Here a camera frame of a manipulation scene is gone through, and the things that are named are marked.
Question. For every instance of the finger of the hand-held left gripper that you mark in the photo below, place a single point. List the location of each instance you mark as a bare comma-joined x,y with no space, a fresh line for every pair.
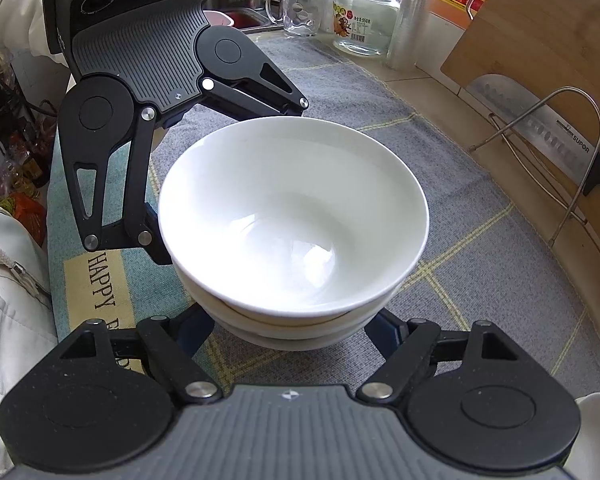
292,106
155,250

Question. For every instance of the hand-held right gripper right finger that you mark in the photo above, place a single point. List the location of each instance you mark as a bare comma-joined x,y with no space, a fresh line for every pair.
385,332

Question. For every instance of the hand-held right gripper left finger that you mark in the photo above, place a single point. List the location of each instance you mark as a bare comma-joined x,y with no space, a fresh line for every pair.
192,327

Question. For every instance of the white pale-purple-flower bowl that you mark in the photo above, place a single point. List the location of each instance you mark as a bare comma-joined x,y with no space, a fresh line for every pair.
300,341

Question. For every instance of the white pink-flower bowl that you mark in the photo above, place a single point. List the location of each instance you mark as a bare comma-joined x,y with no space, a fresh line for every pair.
300,324
290,210

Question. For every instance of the white fruit-print plate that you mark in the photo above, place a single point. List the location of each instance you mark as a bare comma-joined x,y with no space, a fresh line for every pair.
597,430

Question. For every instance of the steel sink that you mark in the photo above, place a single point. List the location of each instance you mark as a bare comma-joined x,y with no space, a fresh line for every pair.
262,28

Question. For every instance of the clear glass mug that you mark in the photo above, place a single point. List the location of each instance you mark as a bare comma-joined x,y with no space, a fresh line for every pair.
300,10

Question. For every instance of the checked grey blue cloth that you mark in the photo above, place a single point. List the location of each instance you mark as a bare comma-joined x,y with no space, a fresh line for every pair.
470,260

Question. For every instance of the glass jar with green lid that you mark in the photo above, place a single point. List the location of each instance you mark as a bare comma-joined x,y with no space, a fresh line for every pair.
365,15

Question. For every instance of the orange plastic bag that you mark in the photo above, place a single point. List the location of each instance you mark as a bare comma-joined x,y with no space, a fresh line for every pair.
27,215

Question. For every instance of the large clear plastic wrap roll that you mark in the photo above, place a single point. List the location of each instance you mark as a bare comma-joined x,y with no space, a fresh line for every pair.
412,20

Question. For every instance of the white jacket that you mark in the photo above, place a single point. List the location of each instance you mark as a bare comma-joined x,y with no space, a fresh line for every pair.
10,335

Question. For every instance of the wooden cutting board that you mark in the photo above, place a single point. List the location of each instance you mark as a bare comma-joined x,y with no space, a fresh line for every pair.
545,35

